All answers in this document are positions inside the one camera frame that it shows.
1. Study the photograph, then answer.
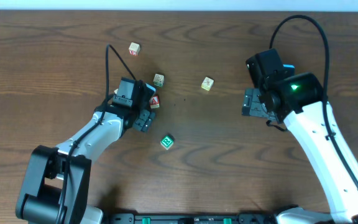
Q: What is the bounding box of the red letter A block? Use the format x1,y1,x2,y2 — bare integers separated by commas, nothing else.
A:
150,95,160,109

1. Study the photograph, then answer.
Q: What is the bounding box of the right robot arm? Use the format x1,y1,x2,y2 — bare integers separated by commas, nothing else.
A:
244,71,358,223

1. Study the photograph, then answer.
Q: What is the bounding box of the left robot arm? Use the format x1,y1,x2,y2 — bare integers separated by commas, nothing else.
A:
15,105,155,223

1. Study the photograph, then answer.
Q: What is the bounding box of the green letter R block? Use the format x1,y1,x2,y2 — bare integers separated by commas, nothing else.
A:
160,135,174,150

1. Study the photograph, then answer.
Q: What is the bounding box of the wooden block green picture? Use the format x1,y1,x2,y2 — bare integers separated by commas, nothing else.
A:
153,73,165,87

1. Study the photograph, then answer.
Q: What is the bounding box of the wooden block yellow side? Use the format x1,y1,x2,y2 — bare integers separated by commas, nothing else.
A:
201,77,214,91

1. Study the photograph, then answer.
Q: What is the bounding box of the wooden block red bottom edge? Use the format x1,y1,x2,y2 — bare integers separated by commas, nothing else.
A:
129,42,140,55

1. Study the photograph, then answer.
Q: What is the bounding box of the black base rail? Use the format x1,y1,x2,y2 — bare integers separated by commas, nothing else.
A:
102,213,277,224

